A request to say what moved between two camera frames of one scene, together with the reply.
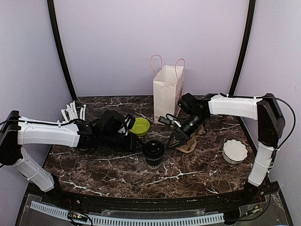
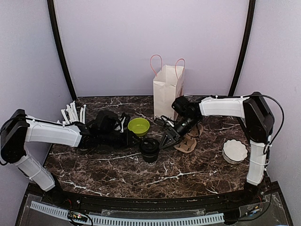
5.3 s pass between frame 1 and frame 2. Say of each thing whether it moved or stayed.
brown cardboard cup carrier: stayed
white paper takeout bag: stayed
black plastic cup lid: moved
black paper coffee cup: moved
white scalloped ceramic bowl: stayed
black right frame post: stayed
